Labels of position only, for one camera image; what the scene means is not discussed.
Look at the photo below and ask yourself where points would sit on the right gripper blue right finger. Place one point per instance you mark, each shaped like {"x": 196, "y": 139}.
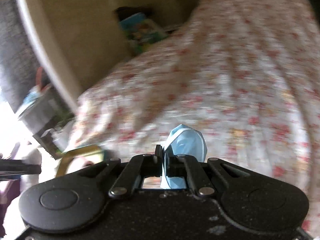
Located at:
{"x": 186, "y": 167}

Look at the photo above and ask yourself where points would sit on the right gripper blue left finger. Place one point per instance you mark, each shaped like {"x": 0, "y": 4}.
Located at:
{"x": 133, "y": 173}

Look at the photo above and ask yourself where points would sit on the gold metal tray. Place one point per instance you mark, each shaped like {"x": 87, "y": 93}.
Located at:
{"x": 69, "y": 156}

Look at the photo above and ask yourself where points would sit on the floral tablecloth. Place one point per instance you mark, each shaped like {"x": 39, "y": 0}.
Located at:
{"x": 245, "y": 73}

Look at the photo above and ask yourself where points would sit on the colourful picture book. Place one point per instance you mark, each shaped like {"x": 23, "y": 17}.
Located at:
{"x": 141, "y": 32}

